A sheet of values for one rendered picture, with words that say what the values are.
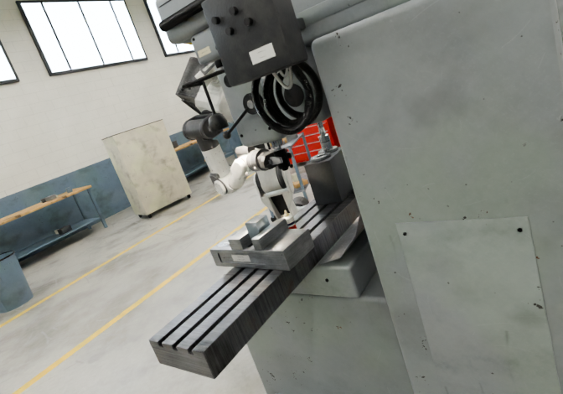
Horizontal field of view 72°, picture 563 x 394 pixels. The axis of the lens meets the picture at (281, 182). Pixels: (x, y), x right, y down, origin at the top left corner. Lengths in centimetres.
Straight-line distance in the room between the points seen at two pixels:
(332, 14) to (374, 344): 106
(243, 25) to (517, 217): 75
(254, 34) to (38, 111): 844
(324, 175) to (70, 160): 798
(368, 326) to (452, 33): 95
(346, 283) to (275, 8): 87
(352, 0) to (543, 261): 76
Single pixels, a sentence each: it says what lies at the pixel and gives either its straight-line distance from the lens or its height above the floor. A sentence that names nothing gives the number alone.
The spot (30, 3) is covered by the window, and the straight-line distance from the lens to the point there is 995.
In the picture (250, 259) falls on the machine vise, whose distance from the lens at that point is 131.
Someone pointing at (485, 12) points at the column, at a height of 149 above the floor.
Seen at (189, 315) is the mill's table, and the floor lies 95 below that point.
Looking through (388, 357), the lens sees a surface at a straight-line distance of 149.
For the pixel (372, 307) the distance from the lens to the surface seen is 137.
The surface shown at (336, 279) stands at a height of 82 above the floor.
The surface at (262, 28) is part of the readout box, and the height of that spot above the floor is 161.
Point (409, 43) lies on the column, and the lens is 94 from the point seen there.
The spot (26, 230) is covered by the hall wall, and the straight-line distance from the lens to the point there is 882.
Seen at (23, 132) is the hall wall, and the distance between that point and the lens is 905.
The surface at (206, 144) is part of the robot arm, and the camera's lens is 178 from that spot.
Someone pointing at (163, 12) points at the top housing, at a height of 184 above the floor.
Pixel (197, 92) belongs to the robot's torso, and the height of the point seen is 157.
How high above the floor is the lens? 148
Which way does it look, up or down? 13 degrees down
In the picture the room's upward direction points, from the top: 19 degrees counter-clockwise
